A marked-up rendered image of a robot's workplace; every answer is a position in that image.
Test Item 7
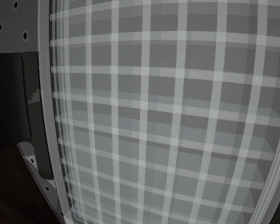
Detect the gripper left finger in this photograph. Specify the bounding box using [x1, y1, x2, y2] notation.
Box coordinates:
[0, 51, 54, 180]

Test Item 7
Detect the grey perforated base plate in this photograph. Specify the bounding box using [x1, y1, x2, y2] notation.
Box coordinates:
[0, 0, 66, 224]

